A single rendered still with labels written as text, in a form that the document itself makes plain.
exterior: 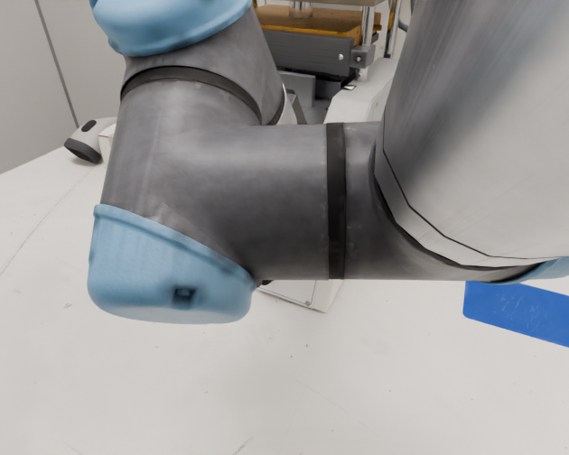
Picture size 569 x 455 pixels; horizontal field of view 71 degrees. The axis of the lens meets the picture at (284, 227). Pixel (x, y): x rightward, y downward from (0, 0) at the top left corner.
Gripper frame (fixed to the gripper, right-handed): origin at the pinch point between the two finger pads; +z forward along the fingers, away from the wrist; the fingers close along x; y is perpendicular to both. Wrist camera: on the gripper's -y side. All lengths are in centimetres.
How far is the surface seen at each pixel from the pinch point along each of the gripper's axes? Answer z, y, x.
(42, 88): 61, 47, 154
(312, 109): -2.3, 17.3, 4.2
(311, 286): 5.4, -4.3, -2.1
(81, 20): 45, 70, 130
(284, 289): 6.2, -5.7, 1.4
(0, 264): 0.3, -17.3, 44.1
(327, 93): 0.0, 21.8, 4.0
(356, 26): -4.3, 29.8, 1.9
